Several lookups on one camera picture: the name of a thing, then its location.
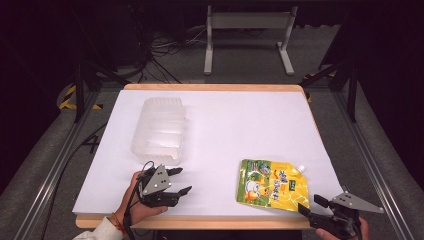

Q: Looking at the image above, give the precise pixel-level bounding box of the yellow black hazard tape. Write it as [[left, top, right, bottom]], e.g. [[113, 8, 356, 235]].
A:
[[58, 84, 103, 111]]

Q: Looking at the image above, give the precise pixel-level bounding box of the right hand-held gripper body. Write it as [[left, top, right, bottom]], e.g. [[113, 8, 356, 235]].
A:
[[309, 190, 385, 240]]

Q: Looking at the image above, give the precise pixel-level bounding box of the person's right hand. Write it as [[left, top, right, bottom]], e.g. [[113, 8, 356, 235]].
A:
[[315, 216, 370, 240]]

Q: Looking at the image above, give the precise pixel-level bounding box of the red wrist bracelet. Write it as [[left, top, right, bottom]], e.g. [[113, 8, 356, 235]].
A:
[[110, 213, 128, 236]]

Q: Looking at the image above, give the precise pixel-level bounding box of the translucent plastic container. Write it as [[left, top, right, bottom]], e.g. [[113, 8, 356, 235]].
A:
[[130, 96, 187, 167]]

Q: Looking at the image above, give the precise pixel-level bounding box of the black tripod stand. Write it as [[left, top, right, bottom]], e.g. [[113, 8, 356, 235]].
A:
[[299, 59, 360, 124], [66, 6, 132, 124]]

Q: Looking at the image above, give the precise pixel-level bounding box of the black floor cable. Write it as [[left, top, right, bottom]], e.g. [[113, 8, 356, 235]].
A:
[[39, 122, 108, 240]]

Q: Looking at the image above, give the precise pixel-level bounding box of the yellow green spout pouch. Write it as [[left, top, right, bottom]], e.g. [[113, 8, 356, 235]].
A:
[[235, 158, 311, 213]]

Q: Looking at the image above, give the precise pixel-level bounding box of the person's left hand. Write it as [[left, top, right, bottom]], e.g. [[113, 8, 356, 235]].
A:
[[116, 171, 169, 228]]

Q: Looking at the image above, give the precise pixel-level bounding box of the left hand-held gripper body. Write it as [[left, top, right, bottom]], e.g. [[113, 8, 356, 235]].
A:
[[137, 163, 181, 208]]

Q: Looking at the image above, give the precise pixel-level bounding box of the aluminium floor rail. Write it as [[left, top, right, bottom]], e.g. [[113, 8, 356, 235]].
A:
[[12, 90, 102, 240], [332, 90, 415, 240]]

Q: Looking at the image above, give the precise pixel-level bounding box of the white metal stand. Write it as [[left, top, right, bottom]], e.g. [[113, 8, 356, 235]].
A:
[[203, 4, 299, 76]]

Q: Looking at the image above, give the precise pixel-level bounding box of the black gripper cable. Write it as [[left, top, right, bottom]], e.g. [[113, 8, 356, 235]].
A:
[[122, 160, 156, 240]]

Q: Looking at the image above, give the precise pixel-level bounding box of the tangle of black floor cables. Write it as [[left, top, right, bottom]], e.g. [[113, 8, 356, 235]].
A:
[[131, 24, 208, 85]]

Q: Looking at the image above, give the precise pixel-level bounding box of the white table cover sheet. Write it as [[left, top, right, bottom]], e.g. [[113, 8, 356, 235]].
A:
[[72, 89, 345, 216]]

